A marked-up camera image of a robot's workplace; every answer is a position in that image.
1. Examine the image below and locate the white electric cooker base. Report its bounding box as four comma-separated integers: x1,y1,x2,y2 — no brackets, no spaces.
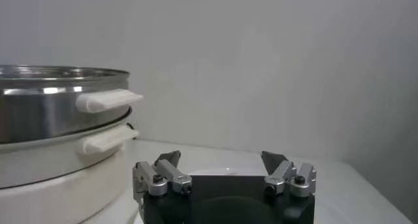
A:
0,107,140,224

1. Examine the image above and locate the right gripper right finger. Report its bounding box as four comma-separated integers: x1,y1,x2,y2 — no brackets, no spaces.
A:
261,150,317,199

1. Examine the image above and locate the stainless steel steamer basket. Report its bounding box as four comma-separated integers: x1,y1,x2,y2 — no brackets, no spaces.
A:
0,65,144,145

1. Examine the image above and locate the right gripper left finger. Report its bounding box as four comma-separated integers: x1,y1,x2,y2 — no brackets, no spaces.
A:
132,150,193,200

